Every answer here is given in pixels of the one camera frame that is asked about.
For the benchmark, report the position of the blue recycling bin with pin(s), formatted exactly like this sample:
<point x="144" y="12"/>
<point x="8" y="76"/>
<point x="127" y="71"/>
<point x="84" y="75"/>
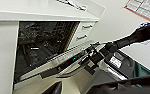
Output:
<point x="147" y="69"/>

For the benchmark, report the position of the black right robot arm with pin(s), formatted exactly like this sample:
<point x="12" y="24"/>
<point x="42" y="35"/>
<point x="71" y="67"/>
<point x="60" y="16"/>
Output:
<point x="134" y="36"/>

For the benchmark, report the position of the white three-drawer unit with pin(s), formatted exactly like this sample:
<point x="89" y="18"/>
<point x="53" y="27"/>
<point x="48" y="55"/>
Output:
<point x="84" y="32"/>

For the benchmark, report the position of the large printed notice poster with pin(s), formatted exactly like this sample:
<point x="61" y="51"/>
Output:
<point x="144" y="8"/>

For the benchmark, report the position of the white two-door sink cabinet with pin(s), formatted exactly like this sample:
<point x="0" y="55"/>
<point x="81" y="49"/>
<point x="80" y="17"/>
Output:
<point x="2" y="56"/>

